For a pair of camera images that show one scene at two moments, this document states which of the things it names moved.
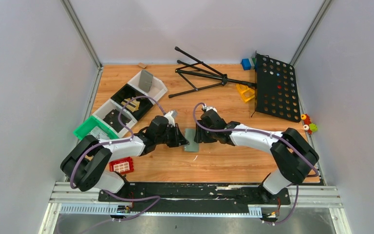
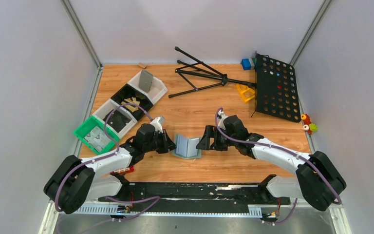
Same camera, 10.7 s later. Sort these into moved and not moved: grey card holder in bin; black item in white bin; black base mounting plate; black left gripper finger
Moved: black left gripper finger
Not moved: black base mounting plate; grey card holder in bin; black item in white bin
